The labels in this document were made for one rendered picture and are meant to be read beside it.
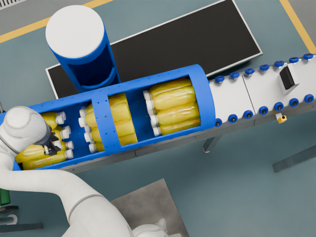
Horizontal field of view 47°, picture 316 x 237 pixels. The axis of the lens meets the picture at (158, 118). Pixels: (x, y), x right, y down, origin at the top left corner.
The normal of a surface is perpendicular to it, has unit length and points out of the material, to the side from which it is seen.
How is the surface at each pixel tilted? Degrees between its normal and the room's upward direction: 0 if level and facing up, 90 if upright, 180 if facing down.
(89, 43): 0
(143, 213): 4
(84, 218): 37
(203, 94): 13
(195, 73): 27
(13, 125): 8
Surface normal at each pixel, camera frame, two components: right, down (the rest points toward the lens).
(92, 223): -0.33, -0.67
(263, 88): 0.00, -0.25
